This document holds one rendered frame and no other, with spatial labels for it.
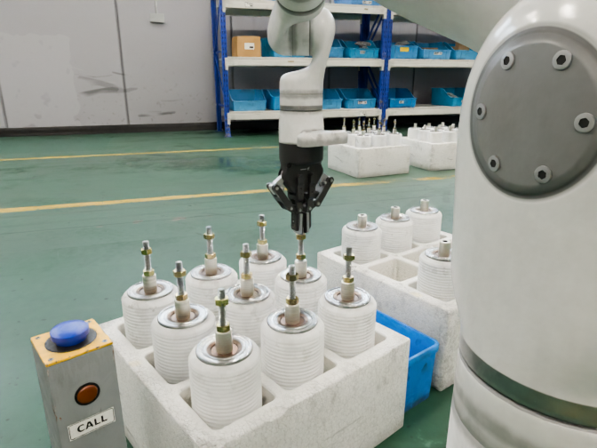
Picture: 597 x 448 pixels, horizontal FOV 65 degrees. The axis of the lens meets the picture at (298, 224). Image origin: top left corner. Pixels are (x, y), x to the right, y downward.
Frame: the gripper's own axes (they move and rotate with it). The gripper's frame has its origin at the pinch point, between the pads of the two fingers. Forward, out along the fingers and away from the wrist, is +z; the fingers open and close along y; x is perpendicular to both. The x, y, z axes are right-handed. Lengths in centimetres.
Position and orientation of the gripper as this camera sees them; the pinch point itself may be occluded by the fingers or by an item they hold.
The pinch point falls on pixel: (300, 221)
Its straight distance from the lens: 82.2
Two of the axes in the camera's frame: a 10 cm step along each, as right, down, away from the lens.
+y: -8.3, 1.7, -5.3
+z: 0.0, 9.5, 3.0
